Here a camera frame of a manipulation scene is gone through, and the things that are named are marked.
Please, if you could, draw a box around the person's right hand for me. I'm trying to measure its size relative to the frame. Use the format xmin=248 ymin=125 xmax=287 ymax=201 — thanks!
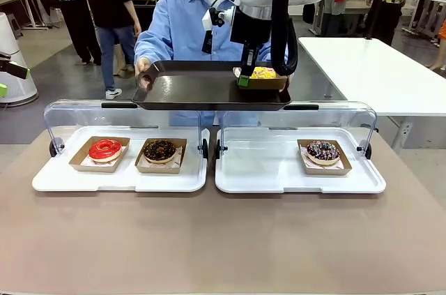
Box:
xmin=134 ymin=56 xmax=154 ymax=93

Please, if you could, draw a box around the white display tray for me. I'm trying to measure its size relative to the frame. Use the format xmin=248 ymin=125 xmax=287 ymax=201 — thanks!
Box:
xmin=31 ymin=126 xmax=209 ymax=193
xmin=215 ymin=126 xmax=387 ymax=195

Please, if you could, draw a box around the yellow sprinkled donut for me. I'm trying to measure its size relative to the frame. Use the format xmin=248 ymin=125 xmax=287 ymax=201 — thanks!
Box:
xmin=248 ymin=66 xmax=279 ymax=80

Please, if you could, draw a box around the person in orange shorts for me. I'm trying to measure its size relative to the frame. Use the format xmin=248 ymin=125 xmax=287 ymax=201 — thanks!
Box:
xmin=429 ymin=18 xmax=446 ymax=72

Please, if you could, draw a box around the red glazed donut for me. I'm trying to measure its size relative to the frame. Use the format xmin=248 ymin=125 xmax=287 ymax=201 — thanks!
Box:
xmin=87 ymin=138 xmax=123 ymax=165

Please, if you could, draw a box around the person in blue shirt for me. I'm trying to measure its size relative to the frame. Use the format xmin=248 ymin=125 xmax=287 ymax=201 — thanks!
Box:
xmin=134 ymin=0 xmax=292 ymax=128

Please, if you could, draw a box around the person in yellow floral shirt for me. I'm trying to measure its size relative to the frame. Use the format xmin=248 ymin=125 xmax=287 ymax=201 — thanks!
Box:
xmin=364 ymin=0 xmax=411 ymax=49

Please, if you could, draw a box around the black backpack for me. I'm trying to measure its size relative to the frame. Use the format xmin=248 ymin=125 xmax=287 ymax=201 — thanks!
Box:
xmin=302 ymin=3 xmax=315 ymax=25

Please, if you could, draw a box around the brown cardboard donut box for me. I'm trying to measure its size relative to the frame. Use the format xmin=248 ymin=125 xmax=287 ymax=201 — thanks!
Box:
xmin=134 ymin=137 xmax=188 ymax=175
xmin=232 ymin=66 xmax=289 ymax=91
xmin=68 ymin=136 xmax=131 ymax=174

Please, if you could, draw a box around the person's left hand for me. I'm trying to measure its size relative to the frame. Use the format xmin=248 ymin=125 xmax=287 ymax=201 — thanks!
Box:
xmin=278 ymin=74 xmax=293 ymax=93

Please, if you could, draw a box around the black tripod pole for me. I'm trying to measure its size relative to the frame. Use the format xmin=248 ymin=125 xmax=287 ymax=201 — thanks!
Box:
xmin=363 ymin=0 xmax=383 ymax=41

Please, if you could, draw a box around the purple sprinkled chocolate donut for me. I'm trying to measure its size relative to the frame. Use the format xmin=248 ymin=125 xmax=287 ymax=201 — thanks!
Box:
xmin=305 ymin=139 xmax=341 ymax=166

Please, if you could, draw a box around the mannequin in light blue shirt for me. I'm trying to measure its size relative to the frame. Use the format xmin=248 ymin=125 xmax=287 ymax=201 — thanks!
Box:
xmin=34 ymin=0 xmax=102 ymax=66

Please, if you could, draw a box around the large white table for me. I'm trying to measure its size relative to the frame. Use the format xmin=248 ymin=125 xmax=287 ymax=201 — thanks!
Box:
xmin=298 ymin=36 xmax=446 ymax=152

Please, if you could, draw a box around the black serving tray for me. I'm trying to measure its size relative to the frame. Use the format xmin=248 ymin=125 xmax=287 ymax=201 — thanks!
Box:
xmin=130 ymin=59 xmax=293 ymax=112

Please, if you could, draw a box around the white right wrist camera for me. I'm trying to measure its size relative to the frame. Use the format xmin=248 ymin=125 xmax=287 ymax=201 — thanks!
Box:
xmin=201 ymin=4 xmax=228 ymax=30

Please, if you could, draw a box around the black sleeved cable bundle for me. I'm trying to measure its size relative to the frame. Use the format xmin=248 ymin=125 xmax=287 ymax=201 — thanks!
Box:
xmin=269 ymin=0 xmax=314 ymax=77

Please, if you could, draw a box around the white background worktable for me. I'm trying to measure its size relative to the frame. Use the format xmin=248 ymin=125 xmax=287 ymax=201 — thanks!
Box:
xmin=311 ymin=0 xmax=374 ymax=37

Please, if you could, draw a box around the person's right forearm blue sleeve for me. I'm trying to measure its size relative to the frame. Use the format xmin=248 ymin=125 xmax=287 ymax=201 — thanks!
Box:
xmin=134 ymin=28 xmax=169 ymax=66

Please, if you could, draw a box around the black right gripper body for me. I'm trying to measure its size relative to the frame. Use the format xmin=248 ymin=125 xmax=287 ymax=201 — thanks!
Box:
xmin=229 ymin=6 xmax=272 ymax=53

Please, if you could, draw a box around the black clip-on microphone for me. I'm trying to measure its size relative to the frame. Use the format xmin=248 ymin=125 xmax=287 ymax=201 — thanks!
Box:
xmin=201 ymin=29 xmax=214 ymax=55

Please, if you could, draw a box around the clear plastic display cover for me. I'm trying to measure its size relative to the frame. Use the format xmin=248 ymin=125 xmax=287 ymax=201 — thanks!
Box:
xmin=215 ymin=100 xmax=378 ymax=160
xmin=43 ymin=99 xmax=210 ymax=160

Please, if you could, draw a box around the dark background workbench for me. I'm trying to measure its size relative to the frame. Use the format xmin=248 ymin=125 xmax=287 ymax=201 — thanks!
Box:
xmin=131 ymin=0 xmax=162 ymax=42

